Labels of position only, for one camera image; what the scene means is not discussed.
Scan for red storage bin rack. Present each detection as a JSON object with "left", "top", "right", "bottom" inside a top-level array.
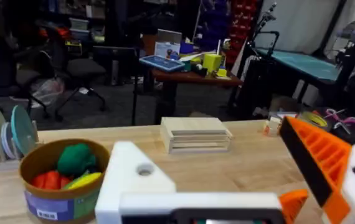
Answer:
[{"left": 226, "top": 0, "right": 261, "bottom": 65}]

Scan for pink handled scissors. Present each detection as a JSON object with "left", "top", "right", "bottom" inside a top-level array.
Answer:
[{"left": 323, "top": 108, "right": 355, "bottom": 136}]

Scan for bare white left gripper left finger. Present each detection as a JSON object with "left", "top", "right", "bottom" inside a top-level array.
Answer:
[{"left": 95, "top": 141, "right": 177, "bottom": 224}]

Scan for blue tray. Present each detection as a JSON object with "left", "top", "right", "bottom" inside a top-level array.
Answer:
[{"left": 139, "top": 54, "right": 186, "bottom": 73}]

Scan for clear plastic bag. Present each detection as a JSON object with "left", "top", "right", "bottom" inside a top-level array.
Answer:
[{"left": 29, "top": 77, "right": 65, "bottom": 109}]

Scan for yellow tape roll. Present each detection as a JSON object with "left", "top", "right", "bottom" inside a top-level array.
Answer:
[{"left": 298, "top": 111, "right": 329, "bottom": 130}]

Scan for white orange left gripper right finger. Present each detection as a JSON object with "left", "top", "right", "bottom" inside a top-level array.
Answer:
[{"left": 278, "top": 116, "right": 355, "bottom": 224}]

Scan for small pale blue plate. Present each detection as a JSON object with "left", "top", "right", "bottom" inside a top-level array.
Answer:
[{"left": 0, "top": 121, "right": 17, "bottom": 160}]

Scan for brown wooden side table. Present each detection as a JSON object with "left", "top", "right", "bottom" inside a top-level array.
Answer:
[{"left": 150, "top": 67, "right": 244, "bottom": 125}]

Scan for brown tub with toys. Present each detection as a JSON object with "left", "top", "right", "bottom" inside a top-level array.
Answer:
[{"left": 19, "top": 138, "right": 111, "bottom": 224}]

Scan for teal plate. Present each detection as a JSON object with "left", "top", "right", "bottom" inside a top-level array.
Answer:
[{"left": 10, "top": 105, "right": 38, "bottom": 156}]

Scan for white open box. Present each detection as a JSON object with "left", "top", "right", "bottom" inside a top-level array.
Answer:
[{"left": 154, "top": 29, "right": 183, "bottom": 59}]

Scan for pale wooden box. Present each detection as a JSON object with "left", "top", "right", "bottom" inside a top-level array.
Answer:
[{"left": 159, "top": 116, "right": 234, "bottom": 155}]

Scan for green topped table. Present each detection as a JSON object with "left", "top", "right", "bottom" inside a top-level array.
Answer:
[{"left": 254, "top": 47, "right": 343, "bottom": 105}]

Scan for small toy blocks heap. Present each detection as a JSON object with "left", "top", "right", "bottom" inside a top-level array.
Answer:
[{"left": 262, "top": 116, "right": 283, "bottom": 138}]

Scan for yellow box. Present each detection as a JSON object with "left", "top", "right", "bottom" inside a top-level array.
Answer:
[{"left": 202, "top": 53, "right": 224, "bottom": 73}]

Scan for black office chair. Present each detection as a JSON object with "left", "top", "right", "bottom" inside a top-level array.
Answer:
[
  {"left": 0, "top": 30, "right": 52, "bottom": 119},
  {"left": 54, "top": 45, "right": 108, "bottom": 123}
]

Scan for orange ribbed wedge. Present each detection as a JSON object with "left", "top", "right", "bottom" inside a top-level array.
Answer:
[{"left": 278, "top": 189, "right": 309, "bottom": 224}]

